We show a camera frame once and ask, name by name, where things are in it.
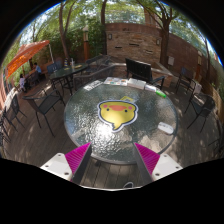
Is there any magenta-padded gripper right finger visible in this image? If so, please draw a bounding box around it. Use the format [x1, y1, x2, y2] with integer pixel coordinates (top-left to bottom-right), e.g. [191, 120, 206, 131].
[133, 142, 184, 186]

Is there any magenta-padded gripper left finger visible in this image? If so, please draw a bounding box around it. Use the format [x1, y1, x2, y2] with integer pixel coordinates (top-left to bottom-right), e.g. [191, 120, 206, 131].
[39, 142, 93, 186]

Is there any white computer mouse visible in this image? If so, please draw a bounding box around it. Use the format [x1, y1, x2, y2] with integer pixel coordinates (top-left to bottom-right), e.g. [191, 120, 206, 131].
[157, 121, 175, 135]

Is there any yellow chick-shaped mouse pad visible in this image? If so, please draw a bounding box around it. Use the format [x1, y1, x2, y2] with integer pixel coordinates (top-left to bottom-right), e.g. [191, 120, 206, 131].
[97, 99, 139, 133]

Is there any dark mesh metal chair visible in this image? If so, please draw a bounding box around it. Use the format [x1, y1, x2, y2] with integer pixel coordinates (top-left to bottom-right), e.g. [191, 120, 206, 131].
[86, 54, 111, 73]
[184, 94, 217, 130]
[3, 94, 28, 134]
[72, 64, 116, 91]
[22, 89, 66, 138]

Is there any yellow card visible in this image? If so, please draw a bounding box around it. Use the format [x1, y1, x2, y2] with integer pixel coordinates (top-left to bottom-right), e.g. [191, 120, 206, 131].
[120, 95, 135, 103]

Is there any small white box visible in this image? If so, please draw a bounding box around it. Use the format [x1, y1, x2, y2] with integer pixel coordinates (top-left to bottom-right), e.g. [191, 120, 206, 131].
[144, 84, 158, 93]

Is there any white printed strip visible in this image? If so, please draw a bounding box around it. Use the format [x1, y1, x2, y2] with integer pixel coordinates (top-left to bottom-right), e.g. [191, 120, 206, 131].
[83, 79, 104, 92]

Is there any large white box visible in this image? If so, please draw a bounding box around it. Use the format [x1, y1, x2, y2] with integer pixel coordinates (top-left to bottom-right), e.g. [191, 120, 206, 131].
[127, 77, 148, 90]

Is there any colourful printed leaflet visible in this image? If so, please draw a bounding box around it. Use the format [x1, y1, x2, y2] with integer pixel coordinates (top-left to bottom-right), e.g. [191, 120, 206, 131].
[103, 76, 129, 87]

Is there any dark round patio table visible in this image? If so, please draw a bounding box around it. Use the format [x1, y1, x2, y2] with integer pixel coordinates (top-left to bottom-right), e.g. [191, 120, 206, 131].
[49, 63, 89, 96]

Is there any black slatted wooden chair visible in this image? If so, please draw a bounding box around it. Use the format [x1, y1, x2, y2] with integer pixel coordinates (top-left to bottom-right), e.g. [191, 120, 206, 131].
[125, 58, 166, 90]

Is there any blue chair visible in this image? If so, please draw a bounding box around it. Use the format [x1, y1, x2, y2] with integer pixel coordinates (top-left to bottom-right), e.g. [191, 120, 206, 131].
[46, 61, 64, 75]

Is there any person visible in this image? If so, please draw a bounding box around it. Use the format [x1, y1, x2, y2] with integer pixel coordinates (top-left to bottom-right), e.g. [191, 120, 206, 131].
[32, 62, 43, 75]
[18, 73, 27, 92]

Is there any orange patio umbrella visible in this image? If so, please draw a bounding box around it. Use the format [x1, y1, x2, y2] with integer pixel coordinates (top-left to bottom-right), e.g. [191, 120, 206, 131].
[5, 39, 51, 80]

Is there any tree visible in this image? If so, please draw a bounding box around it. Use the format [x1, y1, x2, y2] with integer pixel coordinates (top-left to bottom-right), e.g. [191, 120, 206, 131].
[136, 0, 183, 68]
[203, 36, 212, 81]
[58, 1, 72, 60]
[100, 0, 109, 56]

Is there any wooden lamp post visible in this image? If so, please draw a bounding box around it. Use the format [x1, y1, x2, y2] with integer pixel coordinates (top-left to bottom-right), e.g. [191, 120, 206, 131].
[196, 50, 204, 81]
[82, 25, 90, 63]

